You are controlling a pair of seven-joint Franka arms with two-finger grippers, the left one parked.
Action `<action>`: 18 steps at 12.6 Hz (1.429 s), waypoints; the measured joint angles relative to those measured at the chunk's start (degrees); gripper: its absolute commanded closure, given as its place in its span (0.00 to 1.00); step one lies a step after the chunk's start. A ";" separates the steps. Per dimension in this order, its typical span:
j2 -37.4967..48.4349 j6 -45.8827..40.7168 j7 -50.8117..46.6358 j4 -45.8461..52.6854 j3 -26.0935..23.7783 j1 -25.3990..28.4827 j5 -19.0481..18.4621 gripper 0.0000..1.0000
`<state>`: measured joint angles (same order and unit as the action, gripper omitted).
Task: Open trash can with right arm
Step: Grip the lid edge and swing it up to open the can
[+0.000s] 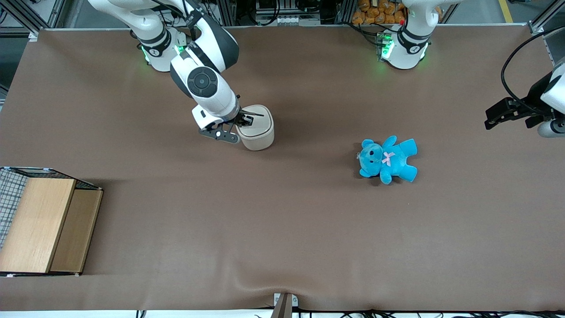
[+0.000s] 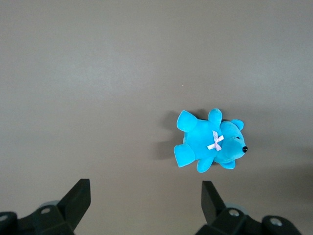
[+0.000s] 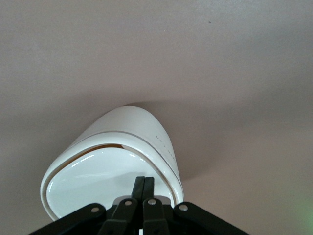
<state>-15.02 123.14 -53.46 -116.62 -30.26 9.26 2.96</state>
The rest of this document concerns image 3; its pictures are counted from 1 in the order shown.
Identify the white trash can lid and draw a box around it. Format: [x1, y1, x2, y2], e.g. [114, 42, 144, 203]
[45, 146, 176, 220]

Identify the white plastic trash can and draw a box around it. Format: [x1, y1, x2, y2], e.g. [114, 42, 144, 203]
[40, 105, 184, 221]

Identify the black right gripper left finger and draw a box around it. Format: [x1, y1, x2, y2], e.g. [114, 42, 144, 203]
[28, 176, 146, 235]

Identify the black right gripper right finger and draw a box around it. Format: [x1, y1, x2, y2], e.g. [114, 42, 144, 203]
[143, 177, 250, 235]

